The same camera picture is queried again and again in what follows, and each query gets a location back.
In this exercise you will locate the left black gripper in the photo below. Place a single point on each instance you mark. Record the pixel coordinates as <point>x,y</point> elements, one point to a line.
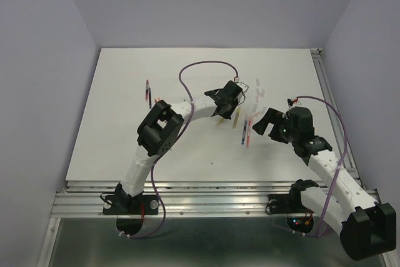
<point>234,104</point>

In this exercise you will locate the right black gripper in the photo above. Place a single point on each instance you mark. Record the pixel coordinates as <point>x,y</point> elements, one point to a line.
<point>271,116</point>

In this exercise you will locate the dark blue pen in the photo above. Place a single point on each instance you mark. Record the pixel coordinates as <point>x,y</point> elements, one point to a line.
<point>244,132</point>

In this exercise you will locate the purple pen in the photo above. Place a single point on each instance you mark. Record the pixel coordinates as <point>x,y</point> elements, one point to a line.
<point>149,98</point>

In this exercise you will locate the magenta pen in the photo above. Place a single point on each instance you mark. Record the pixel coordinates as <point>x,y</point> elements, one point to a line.
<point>147,90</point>

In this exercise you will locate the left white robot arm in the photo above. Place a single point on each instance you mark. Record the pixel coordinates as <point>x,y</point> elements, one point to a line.
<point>161,127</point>

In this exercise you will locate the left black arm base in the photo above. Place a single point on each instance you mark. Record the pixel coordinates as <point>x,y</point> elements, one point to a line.
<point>130,211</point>

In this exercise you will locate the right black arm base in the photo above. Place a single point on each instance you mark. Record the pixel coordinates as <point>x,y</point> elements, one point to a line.
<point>305,197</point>

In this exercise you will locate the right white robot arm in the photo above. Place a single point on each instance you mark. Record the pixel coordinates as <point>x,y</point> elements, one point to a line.
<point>365,227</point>

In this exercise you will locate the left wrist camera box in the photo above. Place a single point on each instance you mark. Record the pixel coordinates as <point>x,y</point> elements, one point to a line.
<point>243,86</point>

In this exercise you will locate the aluminium right side rail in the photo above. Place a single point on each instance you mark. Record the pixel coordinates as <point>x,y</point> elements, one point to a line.
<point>327,93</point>

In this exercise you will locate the aluminium front rail frame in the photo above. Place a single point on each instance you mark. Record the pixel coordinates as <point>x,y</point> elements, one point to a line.
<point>193,199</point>

